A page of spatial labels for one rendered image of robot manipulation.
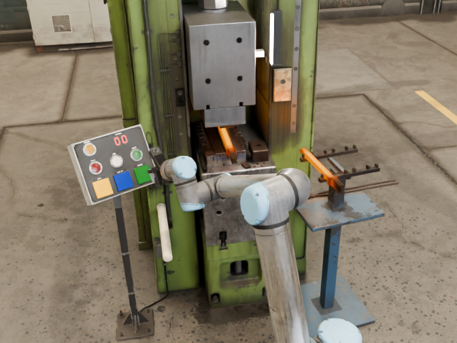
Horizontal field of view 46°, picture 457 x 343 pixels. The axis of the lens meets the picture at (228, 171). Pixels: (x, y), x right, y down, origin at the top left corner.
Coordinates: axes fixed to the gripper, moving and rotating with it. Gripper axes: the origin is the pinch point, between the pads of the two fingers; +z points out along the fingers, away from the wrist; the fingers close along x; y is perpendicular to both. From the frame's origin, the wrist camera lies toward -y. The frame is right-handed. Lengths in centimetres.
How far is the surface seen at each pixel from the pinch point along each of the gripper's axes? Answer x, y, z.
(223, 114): 43.6, -13.8, -1.4
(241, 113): 51, -12, -4
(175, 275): 23, 67, 74
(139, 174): -2.2, 0.7, 9.9
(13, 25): 101, -241, 588
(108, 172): -15.3, -4.6, 10.7
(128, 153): -3.3, -9.9, 10.7
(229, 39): 47, -45, -21
